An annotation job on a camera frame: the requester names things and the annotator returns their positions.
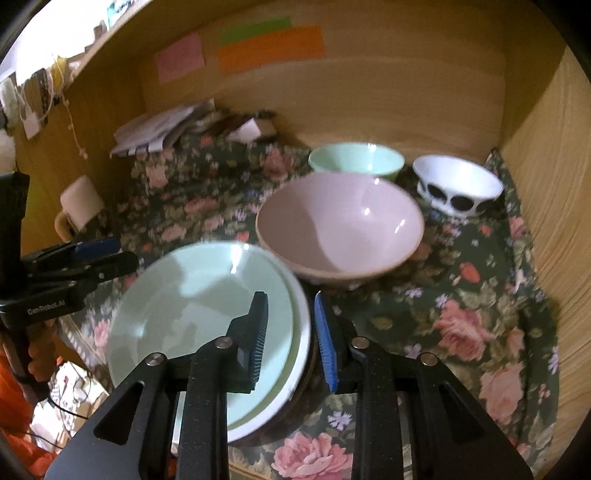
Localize mint green plate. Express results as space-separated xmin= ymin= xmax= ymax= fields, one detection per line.
xmin=108 ymin=242 xmax=296 ymax=428

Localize white plate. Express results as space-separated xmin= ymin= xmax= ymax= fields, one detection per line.
xmin=171 ymin=251 xmax=312 ymax=444

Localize green sticky note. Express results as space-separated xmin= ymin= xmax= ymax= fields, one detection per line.
xmin=218 ymin=16 xmax=293 ymax=46

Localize polka dot headband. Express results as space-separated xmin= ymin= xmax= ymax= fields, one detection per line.
xmin=28 ymin=68 xmax=54 ymax=100

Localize beaded hanging cord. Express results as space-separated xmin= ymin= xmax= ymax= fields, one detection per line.
xmin=58 ymin=88 xmax=89 ymax=161

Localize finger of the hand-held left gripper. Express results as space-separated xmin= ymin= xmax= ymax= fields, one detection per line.
xmin=28 ymin=237 xmax=122 ymax=273
xmin=34 ymin=251 xmax=139 ymax=289

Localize stack of white papers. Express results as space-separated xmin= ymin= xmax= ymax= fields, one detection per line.
xmin=110 ymin=99 xmax=218 ymax=158

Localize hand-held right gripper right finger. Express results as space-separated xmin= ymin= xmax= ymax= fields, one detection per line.
xmin=314 ymin=291 xmax=532 ymax=480

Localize floral tablecloth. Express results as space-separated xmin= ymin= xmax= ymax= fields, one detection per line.
xmin=58 ymin=134 xmax=561 ymax=480

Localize white fluffy earmuffs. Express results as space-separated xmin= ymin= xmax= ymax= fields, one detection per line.
xmin=0 ymin=76 xmax=24 ymax=121

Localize person's left hand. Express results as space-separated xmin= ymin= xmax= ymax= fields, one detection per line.
xmin=28 ymin=319 xmax=62 ymax=383

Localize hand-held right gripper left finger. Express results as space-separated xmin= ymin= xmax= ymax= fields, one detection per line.
xmin=44 ymin=291 xmax=269 ymax=480

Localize black cable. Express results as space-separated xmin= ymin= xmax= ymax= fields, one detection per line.
xmin=44 ymin=397 xmax=95 ymax=423

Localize pink lidded mug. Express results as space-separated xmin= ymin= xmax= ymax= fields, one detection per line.
xmin=54 ymin=175 xmax=109 ymax=241

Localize white bowl with black dots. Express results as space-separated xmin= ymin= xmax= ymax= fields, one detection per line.
xmin=412 ymin=154 xmax=505 ymax=217

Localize pink bowl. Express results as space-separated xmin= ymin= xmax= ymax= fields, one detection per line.
xmin=255 ymin=174 xmax=426 ymax=289

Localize pink sticky note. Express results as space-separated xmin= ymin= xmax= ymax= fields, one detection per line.
xmin=154 ymin=33 xmax=205 ymax=84

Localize yellow hair band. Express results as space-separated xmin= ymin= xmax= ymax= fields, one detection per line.
xmin=48 ymin=55 xmax=70 ymax=88

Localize person's left forearm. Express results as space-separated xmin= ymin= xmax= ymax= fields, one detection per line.
xmin=0 ymin=351 xmax=56 ymax=480

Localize white hanging tag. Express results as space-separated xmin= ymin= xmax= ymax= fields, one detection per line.
xmin=23 ymin=108 xmax=42 ymax=139

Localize mint green bowl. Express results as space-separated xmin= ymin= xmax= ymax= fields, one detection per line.
xmin=308 ymin=142 xmax=406 ymax=183

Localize cartoon printed card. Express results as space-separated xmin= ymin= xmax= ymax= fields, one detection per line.
xmin=51 ymin=360 xmax=112 ymax=453

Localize orange sticky note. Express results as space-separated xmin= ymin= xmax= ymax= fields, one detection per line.
xmin=216 ymin=25 xmax=326 ymax=75

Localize dark brown paper scraps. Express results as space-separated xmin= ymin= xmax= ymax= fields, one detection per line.
xmin=203 ymin=108 xmax=278 ymax=139

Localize small pink paper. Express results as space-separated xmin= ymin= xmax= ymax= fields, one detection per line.
xmin=228 ymin=117 xmax=264 ymax=144

